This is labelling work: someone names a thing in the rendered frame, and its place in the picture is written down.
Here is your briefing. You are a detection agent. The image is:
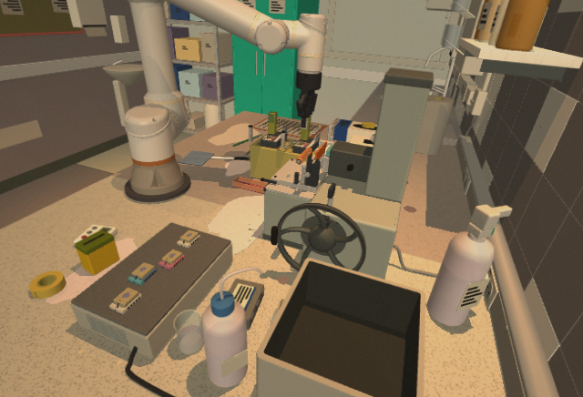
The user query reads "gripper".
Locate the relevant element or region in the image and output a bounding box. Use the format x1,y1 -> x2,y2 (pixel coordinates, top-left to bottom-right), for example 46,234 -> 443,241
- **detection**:
295,70 -> 323,127

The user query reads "orange blade guard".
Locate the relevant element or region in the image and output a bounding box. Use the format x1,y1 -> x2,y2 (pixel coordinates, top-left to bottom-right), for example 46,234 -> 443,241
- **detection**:
295,138 -> 336,165

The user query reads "black knife holder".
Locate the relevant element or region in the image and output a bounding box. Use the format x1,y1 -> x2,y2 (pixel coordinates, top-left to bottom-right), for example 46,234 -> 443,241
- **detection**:
298,150 -> 322,188

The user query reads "olive yellow rack box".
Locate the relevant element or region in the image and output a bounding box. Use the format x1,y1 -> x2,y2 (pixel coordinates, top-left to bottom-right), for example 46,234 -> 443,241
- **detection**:
249,135 -> 298,180

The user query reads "beige microtome body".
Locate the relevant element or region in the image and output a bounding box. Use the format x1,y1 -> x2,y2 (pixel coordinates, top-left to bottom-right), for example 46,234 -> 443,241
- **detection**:
262,67 -> 435,280

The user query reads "dark handwheel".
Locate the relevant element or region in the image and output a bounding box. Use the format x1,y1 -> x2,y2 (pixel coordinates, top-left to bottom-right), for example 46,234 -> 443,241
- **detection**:
276,202 -> 367,271

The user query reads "white soap dispenser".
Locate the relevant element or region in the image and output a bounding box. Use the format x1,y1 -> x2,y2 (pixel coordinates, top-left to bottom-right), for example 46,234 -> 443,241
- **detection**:
108,15 -> 131,45

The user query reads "white paper towel dispenser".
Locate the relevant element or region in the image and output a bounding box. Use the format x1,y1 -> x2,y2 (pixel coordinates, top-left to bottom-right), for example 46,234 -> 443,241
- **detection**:
61,0 -> 109,37

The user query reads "blue box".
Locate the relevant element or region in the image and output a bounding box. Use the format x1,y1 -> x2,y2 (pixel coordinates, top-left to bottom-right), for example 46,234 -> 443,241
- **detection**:
332,118 -> 353,143

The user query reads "dark grey specimen head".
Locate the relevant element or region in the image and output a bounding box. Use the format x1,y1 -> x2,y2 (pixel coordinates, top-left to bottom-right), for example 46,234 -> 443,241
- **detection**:
328,141 -> 373,185

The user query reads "green cabinet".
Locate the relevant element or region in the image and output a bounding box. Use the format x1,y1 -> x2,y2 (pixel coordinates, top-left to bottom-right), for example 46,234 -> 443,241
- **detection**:
228,0 -> 321,121

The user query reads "orange tray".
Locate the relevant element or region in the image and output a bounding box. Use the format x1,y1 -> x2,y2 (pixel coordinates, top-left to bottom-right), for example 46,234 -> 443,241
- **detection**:
231,175 -> 269,192

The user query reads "grey blue mat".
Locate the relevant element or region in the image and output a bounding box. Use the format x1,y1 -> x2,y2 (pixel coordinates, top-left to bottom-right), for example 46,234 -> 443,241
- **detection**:
177,149 -> 215,168

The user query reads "metal shelf unit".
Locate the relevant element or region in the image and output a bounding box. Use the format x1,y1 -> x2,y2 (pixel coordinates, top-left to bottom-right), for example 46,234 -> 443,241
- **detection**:
164,0 -> 236,133

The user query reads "beige tall container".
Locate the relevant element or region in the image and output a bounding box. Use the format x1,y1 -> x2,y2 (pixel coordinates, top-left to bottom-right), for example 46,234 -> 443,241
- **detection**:
414,96 -> 453,156

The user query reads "window with blinds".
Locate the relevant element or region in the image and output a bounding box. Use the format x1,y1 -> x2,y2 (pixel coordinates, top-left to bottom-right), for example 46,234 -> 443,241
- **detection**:
333,0 -> 458,57

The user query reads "white faucet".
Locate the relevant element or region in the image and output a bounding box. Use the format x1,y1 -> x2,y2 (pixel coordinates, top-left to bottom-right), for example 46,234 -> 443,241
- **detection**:
424,46 -> 457,69

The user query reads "beige white cassette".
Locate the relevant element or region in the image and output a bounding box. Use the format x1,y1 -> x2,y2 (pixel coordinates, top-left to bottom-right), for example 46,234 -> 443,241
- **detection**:
177,229 -> 202,248
108,288 -> 142,315

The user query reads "white sink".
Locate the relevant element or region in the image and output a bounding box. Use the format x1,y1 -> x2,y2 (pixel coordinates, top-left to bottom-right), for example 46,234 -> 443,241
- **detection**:
101,61 -> 146,115

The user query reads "black labelled box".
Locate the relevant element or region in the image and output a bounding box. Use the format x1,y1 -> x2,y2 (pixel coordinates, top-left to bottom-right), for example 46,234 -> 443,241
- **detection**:
226,278 -> 266,326

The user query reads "pink cassette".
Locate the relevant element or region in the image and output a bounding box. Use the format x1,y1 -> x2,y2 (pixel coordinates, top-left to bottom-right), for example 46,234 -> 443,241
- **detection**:
158,249 -> 187,270

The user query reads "grey cold plate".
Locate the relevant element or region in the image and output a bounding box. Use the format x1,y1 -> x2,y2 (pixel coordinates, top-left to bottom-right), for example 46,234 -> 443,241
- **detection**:
69,221 -> 234,361

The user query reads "beige labelled bottle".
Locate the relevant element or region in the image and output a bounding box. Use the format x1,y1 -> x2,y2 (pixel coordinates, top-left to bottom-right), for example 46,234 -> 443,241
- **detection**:
473,0 -> 515,46

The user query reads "white pump bottle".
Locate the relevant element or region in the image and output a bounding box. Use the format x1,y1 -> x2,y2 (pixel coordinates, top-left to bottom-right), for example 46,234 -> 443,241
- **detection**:
425,204 -> 514,328

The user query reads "teal cassette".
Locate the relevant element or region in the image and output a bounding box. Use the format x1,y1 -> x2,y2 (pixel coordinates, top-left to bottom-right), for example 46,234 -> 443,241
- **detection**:
128,262 -> 159,286

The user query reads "white blue capped wash bottle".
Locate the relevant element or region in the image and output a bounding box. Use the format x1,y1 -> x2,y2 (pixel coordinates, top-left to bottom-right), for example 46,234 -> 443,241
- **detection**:
200,266 -> 266,389

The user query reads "clear plastic beaker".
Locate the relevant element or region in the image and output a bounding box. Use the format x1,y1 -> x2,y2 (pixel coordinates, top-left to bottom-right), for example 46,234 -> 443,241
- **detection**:
171,309 -> 207,356

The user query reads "beige open water bath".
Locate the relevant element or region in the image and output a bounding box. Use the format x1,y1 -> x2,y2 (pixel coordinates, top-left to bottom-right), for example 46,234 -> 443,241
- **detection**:
255,259 -> 423,397

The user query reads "amber bottle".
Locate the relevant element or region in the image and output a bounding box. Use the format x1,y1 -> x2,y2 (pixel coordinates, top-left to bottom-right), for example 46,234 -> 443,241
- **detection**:
495,0 -> 557,53

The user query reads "yellow sharps box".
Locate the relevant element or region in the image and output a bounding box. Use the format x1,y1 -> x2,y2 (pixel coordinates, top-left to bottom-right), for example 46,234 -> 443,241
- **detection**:
74,228 -> 121,276

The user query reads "yellow tape roll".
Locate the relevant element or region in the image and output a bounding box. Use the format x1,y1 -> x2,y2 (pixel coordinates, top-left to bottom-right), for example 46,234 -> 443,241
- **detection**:
28,270 -> 67,300

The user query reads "brown wire slide rack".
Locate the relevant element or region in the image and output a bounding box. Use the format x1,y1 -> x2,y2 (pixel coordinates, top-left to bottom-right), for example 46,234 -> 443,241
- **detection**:
251,115 -> 330,137

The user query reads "white wall socket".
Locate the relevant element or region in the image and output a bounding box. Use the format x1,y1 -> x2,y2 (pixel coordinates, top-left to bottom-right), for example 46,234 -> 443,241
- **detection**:
456,73 -> 489,117

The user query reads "grey cable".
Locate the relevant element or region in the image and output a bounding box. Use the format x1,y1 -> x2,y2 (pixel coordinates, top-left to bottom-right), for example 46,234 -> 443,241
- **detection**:
393,243 -> 442,276

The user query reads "dark round base plate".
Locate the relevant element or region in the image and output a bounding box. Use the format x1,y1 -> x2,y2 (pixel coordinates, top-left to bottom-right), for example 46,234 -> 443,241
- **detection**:
124,172 -> 193,203

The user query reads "white wire wall rack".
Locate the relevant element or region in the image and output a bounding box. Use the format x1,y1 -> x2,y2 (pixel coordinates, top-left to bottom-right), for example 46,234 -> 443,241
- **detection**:
440,0 -> 489,48

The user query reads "white wall shelf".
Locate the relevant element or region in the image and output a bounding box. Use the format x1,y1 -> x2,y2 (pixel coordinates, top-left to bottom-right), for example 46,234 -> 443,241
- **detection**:
456,36 -> 583,83

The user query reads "black cable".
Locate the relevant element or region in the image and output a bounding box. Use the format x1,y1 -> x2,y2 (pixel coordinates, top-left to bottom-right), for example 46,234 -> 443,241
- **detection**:
124,346 -> 179,397

